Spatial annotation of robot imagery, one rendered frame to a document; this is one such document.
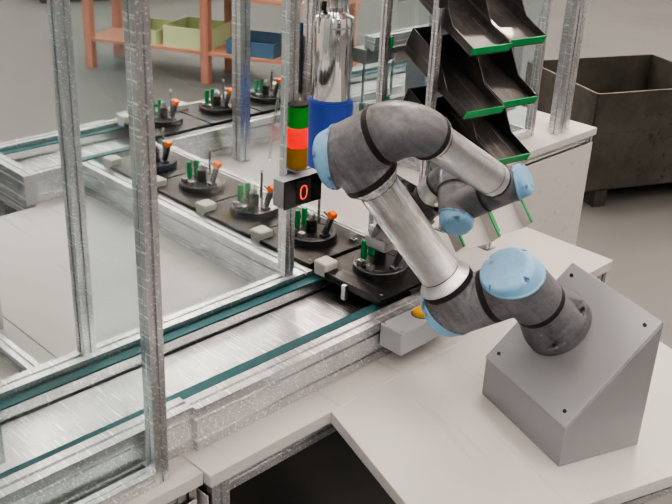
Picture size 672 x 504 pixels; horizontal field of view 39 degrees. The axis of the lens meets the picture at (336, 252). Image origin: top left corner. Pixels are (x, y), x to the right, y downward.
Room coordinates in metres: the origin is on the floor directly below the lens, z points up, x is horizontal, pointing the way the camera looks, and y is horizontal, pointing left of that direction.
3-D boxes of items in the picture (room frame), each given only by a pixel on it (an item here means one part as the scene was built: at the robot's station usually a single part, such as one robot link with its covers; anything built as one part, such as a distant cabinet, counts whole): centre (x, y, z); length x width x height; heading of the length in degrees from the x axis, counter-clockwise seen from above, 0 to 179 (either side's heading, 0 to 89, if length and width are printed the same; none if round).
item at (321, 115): (3.18, 0.04, 1.00); 0.16 x 0.16 x 0.27
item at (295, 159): (2.14, 0.10, 1.29); 0.05 x 0.05 x 0.05
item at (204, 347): (2.00, 0.11, 0.91); 0.84 x 0.28 x 0.10; 136
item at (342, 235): (2.37, 0.07, 1.01); 0.24 x 0.24 x 0.13; 46
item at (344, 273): (2.20, -0.11, 0.96); 0.24 x 0.24 x 0.02; 46
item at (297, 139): (2.14, 0.10, 1.34); 0.05 x 0.05 x 0.05
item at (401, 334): (1.98, -0.21, 0.93); 0.21 x 0.07 x 0.06; 136
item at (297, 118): (2.14, 0.10, 1.39); 0.05 x 0.05 x 0.05
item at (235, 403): (1.89, -0.03, 0.91); 0.89 x 0.06 x 0.11; 136
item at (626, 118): (5.57, -1.67, 0.34); 0.98 x 0.81 x 0.68; 109
